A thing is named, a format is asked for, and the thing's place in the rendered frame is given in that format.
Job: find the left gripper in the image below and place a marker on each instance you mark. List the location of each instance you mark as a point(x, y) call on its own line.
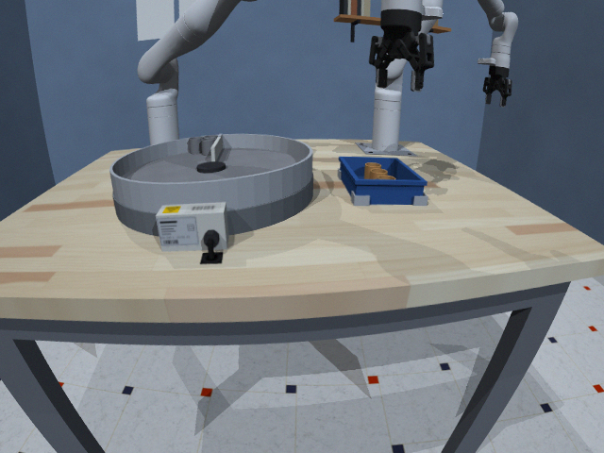
point(498, 82)

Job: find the blue open-top crate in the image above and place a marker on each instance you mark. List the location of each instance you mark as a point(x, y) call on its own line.
point(382, 191)

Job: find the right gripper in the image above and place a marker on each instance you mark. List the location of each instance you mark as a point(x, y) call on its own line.
point(400, 40)

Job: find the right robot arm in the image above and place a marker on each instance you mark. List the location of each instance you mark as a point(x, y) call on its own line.
point(194, 27)

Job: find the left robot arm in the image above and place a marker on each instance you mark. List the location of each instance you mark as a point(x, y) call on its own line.
point(387, 104)

